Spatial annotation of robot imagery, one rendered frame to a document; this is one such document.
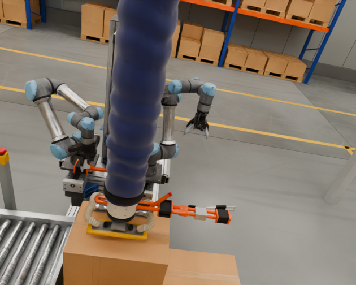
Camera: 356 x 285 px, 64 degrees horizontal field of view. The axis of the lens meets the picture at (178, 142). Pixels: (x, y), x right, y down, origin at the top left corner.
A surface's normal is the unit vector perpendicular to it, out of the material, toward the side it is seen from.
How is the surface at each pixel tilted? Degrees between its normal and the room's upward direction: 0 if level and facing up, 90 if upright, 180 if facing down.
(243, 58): 90
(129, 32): 71
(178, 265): 0
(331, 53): 90
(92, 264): 90
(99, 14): 90
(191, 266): 0
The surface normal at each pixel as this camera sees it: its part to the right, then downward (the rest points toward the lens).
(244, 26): 0.00, 0.55
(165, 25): 0.66, 0.31
